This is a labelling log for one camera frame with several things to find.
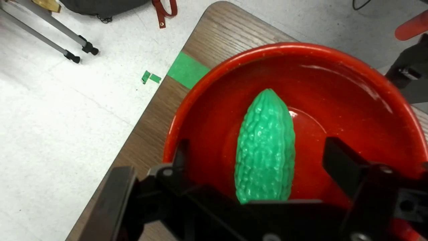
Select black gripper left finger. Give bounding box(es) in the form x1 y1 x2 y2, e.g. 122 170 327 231
173 138 192 174

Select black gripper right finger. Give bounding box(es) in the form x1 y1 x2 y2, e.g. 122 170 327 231
321 136 374 204

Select green bumpy gourd toy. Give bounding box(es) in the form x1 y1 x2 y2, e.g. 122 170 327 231
234 87 297 207

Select red bowl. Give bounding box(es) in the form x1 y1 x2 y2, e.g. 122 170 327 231
162 42 428 241

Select small green tape pieces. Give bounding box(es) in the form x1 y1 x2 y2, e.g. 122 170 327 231
141 70 164 87

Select green tape strip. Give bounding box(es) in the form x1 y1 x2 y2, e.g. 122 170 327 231
168 50 213 91

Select grey tripod with black feet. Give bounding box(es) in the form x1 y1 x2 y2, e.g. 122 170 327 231
0 0 101 66

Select black mount block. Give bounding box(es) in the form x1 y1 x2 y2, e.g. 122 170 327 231
384 34 428 105

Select black cable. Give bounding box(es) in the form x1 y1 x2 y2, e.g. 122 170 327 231
351 0 372 12

